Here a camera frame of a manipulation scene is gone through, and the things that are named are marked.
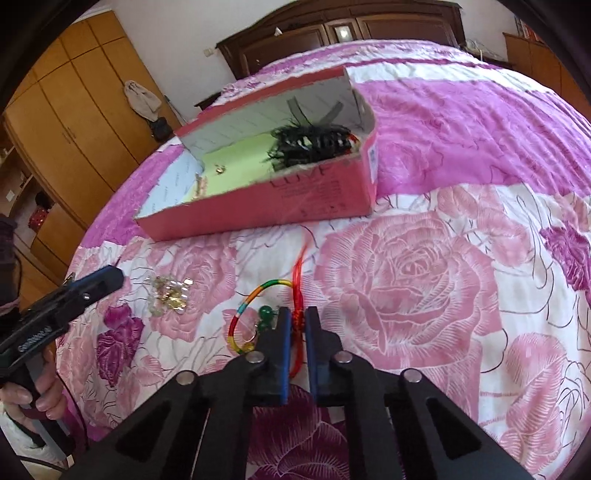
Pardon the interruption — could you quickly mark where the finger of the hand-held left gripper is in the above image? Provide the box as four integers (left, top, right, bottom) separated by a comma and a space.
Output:
34, 274, 125, 319
69, 266, 124, 289

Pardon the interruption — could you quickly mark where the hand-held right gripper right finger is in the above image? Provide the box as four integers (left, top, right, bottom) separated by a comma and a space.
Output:
305, 306, 541, 480

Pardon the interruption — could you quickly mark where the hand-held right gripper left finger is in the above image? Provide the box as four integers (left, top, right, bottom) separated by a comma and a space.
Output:
60, 307, 293, 480

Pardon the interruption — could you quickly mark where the red string bracelet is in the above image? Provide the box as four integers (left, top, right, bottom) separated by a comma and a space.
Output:
291, 240, 319, 374

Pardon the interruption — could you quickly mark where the rainbow cord bracelet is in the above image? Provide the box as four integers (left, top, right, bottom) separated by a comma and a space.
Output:
229, 278, 294, 355

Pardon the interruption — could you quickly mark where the gold pearl bead bracelet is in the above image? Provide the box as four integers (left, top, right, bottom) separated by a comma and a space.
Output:
147, 274, 195, 315

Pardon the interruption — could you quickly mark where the pink cardboard box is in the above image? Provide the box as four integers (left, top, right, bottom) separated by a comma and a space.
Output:
134, 66, 380, 241

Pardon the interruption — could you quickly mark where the black feather hair accessory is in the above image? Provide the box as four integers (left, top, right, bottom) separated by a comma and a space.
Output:
263, 95, 358, 167

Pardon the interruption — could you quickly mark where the person's left hand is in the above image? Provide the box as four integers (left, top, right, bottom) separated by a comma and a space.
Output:
0, 348, 68, 422

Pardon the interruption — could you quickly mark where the open wooden shelf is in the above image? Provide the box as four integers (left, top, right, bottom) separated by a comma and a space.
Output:
0, 134, 51, 259

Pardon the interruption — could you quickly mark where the wooden wardrobe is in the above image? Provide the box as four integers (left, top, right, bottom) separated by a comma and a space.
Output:
2, 11, 183, 296

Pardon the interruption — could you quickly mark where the beige cloth bag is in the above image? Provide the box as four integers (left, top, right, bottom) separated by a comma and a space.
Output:
124, 80, 161, 121

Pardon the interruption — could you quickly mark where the green paper sheet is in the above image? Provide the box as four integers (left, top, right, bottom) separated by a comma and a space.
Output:
182, 131, 296, 204

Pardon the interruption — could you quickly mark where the thin white stick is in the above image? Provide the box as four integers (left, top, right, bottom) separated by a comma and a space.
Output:
164, 95, 185, 127

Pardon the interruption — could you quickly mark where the dark wooden headboard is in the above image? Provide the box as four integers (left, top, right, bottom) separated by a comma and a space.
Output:
217, 0, 465, 80

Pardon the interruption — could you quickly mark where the wooden low cabinet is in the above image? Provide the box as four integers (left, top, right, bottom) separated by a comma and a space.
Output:
502, 31, 583, 102

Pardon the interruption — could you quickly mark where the row of books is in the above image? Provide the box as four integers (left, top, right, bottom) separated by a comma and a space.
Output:
515, 14, 543, 42

